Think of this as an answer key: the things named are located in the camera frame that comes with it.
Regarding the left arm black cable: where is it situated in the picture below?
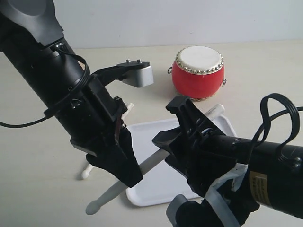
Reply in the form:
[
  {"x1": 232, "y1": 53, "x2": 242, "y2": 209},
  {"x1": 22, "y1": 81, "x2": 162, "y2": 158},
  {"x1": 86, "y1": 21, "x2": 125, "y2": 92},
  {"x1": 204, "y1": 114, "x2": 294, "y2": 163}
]
[{"x1": 0, "y1": 49, "x2": 90, "y2": 128}]

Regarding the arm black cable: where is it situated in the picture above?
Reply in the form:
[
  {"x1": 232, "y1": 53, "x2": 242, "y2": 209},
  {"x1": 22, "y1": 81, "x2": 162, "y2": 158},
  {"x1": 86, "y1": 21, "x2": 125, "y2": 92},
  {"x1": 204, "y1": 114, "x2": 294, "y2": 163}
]
[
  {"x1": 0, "y1": 49, "x2": 90, "y2": 128},
  {"x1": 246, "y1": 93, "x2": 303, "y2": 164}
]

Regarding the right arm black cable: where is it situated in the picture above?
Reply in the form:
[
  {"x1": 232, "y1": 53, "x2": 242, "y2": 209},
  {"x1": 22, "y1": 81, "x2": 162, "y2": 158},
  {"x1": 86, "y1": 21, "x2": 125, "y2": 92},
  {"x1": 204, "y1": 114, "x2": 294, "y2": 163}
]
[{"x1": 246, "y1": 93, "x2": 303, "y2": 164}]

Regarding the small red drum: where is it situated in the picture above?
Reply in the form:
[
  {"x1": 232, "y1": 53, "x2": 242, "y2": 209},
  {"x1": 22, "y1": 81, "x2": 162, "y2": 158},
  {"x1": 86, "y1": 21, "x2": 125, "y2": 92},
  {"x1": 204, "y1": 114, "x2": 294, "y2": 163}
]
[{"x1": 168, "y1": 45, "x2": 226, "y2": 100}]

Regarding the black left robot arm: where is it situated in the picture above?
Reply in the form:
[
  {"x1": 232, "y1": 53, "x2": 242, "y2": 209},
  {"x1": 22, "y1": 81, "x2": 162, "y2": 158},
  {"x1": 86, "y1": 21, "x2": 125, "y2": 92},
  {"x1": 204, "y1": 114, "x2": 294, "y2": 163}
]
[{"x1": 0, "y1": 0, "x2": 149, "y2": 187}]

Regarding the white drumstick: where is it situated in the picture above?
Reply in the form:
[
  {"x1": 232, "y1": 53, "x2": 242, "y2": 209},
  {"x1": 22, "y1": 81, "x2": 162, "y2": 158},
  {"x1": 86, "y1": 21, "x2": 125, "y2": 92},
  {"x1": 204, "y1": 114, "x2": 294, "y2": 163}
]
[
  {"x1": 80, "y1": 103, "x2": 134, "y2": 180},
  {"x1": 85, "y1": 104, "x2": 225, "y2": 215}
]

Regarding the white plastic tray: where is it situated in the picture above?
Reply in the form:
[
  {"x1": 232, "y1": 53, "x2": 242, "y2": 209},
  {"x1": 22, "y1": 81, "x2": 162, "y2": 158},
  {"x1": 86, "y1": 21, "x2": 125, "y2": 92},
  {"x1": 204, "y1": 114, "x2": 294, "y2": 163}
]
[{"x1": 125, "y1": 114, "x2": 239, "y2": 208}]

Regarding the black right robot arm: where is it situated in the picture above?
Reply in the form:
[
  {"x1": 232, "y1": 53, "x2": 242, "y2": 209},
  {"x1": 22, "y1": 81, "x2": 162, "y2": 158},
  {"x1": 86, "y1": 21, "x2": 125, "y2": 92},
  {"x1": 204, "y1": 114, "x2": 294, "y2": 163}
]
[{"x1": 153, "y1": 93, "x2": 303, "y2": 227}]

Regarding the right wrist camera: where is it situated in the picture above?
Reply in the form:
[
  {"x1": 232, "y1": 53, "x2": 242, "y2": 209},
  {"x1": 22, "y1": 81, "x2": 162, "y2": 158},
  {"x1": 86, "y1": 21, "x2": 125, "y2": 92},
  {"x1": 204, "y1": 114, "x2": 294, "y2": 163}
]
[{"x1": 166, "y1": 185, "x2": 247, "y2": 227}]

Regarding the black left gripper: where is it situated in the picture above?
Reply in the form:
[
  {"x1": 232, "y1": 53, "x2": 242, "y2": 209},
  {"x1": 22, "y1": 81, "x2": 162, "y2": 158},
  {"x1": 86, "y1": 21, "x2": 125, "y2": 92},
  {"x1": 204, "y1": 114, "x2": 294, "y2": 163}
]
[{"x1": 56, "y1": 76, "x2": 143, "y2": 188}]

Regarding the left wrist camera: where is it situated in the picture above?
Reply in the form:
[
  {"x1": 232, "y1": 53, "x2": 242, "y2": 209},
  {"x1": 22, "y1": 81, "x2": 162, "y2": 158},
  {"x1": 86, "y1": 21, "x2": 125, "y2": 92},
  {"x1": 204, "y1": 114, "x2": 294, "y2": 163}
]
[{"x1": 93, "y1": 59, "x2": 154, "y2": 88}]

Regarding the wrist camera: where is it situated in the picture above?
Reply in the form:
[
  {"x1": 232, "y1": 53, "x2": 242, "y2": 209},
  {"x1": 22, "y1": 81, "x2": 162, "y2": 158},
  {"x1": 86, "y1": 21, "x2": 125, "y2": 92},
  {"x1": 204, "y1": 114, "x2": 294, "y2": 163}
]
[
  {"x1": 93, "y1": 59, "x2": 154, "y2": 88},
  {"x1": 166, "y1": 185, "x2": 247, "y2": 227}
]

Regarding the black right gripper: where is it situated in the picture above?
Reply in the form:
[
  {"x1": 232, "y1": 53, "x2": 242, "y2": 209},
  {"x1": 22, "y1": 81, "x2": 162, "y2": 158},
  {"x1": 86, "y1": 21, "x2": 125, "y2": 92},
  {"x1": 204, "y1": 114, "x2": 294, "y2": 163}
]
[{"x1": 152, "y1": 96, "x2": 259, "y2": 226}]

